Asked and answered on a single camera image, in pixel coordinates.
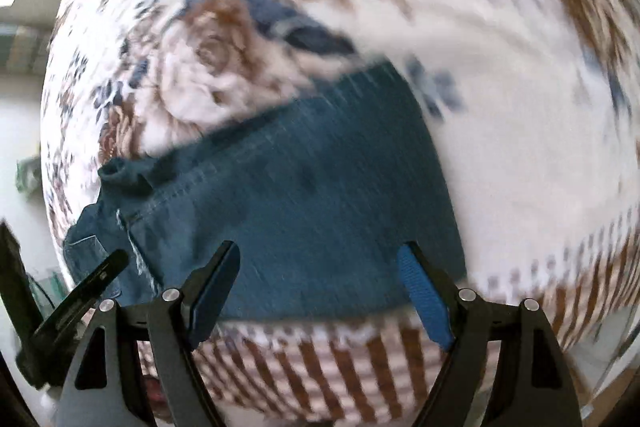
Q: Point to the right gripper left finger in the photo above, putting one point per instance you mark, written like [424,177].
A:
[104,385]

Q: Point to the floral bed quilt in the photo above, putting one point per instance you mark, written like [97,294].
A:
[533,106]

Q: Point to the dark blue denim pants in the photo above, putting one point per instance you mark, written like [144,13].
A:
[319,195]

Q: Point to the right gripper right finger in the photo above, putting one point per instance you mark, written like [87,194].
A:
[532,385]

